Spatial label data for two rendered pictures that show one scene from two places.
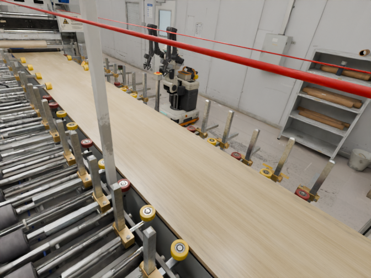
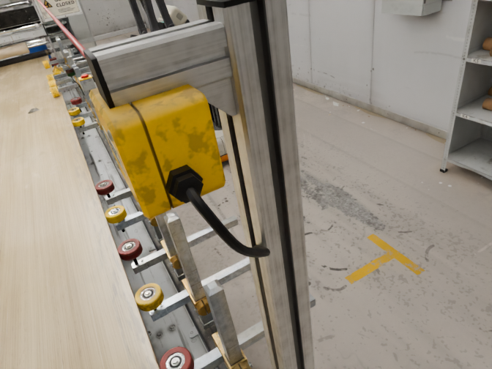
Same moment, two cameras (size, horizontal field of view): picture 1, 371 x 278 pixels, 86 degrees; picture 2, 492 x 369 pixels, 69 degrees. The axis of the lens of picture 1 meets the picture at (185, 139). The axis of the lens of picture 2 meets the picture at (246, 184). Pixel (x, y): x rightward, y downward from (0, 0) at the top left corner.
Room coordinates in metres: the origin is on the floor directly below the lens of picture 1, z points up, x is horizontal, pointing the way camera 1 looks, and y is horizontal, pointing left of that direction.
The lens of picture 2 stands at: (0.56, -1.21, 1.73)
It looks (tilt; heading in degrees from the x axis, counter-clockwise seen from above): 34 degrees down; 24
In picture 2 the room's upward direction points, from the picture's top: 10 degrees counter-clockwise
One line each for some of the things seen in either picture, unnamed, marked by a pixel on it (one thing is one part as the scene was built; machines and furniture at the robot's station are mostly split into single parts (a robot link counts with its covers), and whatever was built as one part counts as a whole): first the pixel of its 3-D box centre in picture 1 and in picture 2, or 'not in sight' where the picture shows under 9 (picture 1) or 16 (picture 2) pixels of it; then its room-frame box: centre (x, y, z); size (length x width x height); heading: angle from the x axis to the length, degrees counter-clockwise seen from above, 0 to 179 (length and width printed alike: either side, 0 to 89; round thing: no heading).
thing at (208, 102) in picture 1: (204, 123); not in sight; (1.67, -0.16, 0.93); 0.04 x 0.04 x 0.48; 47
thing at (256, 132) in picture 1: (248, 154); (170, 242); (1.33, -0.53, 0.87); 0.04 x 0.04 x 0.48; 47
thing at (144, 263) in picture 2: (246, 156); (187, 243); (1.40, -0.54, 0.80); 0.43 x 0.03 x 0.04; 137
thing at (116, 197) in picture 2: (203, 131); (150, 184); (1.75, -0.18, 0.82); 0.43 x 0.03 x 0.04; 137
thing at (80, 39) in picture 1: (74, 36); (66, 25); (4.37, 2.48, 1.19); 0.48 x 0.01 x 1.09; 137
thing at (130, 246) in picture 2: (234, 160); (133, 256); (1.26, -0.41, 0.85); 0.08 x 0.08 x 0.11
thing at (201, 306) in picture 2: (273, 175); (198, 295); (1.18, -0.70, 0.82); 0.14 x 0.06 x 0.05; 47
